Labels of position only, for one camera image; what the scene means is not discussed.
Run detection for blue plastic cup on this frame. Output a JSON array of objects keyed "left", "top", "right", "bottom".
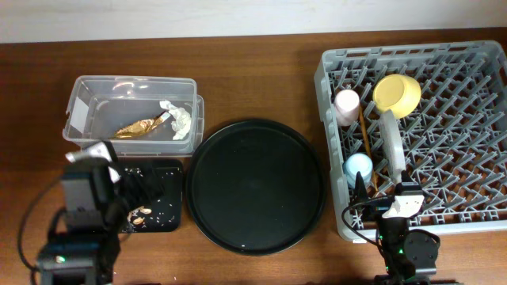
[{"left": 343, "top": 153, "right": 373, "bottom": 188}]

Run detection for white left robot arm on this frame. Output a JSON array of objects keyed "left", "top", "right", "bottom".
[{"left": 36, "top": 158, "right": 165, "bottom": 284}]

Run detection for black round tray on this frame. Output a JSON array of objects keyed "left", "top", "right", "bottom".
[{"left": 185, "top": 119, "right": 326, "bottom": 256}]

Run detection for grey dishwasher rack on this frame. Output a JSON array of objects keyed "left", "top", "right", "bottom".
[{"left": 314, "top": 40, "right": 506, "bottom": 242}]

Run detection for wooden chopstick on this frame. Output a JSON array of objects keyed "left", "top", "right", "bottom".
[{"left": 359, "top": 104, "right": 379, "bottom": 192}]

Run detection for yellow bowl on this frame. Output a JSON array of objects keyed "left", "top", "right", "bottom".
[{"left": 372, "top": 74, "right": 421, "bottom": 119}]

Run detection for white tissue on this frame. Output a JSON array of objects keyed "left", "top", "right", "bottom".
[{"left": 159, "top": 101, "right": 192, "bottom": 140}]

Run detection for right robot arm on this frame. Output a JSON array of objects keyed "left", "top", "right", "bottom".
[{"left": 353, "top": 170, "right": 440, "bottom": 285}]

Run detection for pink plastic cup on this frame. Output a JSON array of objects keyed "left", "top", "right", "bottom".
[{"left": 334, "top": 89, "right": 360, "bottom": 127}]

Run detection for grey round plate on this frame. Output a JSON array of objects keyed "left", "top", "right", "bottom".
[{"left": 379, "top": 110, "right": 406, "bottom": 184}]

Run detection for clear plastic bin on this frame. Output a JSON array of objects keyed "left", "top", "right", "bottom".
[{"left": 63, "top": 75, "right": 204, "bottom": 157}]

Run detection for noodle and rice leftovers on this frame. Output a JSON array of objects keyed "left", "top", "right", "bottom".
[{"left": 122, "top": 165, "right": 181, "bottom": 229}]

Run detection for black rectangular tray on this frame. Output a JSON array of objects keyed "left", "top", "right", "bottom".
[{"left": 112, "top": 159, "right": 183, "bottom": 234}]

